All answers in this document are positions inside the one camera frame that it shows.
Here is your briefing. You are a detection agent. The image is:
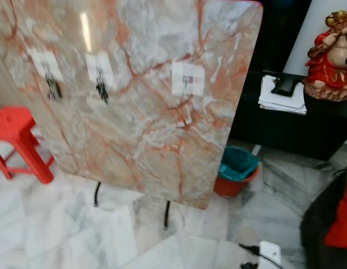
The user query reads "black board leg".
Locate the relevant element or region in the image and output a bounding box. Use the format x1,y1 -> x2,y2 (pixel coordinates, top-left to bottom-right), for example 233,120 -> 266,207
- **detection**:
163,200 -> 172,230
93,182 -> 102,207

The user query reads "black framed device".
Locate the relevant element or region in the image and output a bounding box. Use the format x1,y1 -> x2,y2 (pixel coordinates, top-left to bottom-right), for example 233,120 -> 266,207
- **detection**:
271,76 -> 301,98

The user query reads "red laughing buddha statue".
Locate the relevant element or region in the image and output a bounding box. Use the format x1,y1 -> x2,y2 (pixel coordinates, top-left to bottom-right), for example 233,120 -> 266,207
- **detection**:
303,10 -> 347,103

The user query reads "dark hanging key bunch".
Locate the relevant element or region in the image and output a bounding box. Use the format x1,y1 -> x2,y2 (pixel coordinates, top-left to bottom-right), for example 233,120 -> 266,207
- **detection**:
45,64 -> 64,102
95,69 -> 110,106

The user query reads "black sofa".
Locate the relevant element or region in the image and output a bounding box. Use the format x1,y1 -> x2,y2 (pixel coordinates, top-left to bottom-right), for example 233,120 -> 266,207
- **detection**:
300,168 -> 347,269

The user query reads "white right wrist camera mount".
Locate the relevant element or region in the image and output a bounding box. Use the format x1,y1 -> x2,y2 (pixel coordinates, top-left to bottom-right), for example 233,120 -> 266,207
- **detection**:
257,240 -> 283,269

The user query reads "red plastic bucket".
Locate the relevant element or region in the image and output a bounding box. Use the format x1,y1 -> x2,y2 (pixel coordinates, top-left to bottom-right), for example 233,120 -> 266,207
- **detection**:
213,163 -> 260,198

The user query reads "red plastic stool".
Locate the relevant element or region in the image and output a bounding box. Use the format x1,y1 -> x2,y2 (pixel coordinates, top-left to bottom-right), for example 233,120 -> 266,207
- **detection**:
0,106 -> 55,185

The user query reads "pink marble board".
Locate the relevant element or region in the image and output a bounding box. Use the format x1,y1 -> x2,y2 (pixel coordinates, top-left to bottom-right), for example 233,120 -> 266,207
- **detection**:
0,0 -> 264,210

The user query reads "white paper stack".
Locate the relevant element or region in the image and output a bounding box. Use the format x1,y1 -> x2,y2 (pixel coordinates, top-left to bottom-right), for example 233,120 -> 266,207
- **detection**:
258,75 -> 308,116

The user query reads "teal bin liner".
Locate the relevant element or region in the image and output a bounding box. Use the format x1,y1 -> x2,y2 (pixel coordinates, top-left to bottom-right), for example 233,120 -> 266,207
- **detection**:
219,146 -> 260,182

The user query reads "black television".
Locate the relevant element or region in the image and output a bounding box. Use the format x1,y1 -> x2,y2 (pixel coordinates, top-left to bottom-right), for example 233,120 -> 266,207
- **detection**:
249,0 -> 313,74

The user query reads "white adhesive wall hook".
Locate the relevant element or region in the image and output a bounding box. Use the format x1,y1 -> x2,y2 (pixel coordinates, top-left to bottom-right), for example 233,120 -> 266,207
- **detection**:
171,61 -> 206,96
29,50 -> 64,82
85,53 -> 117,91

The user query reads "red cushion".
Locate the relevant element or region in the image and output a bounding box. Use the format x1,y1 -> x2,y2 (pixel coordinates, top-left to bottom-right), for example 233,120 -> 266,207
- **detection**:
324,179 -> 347,251

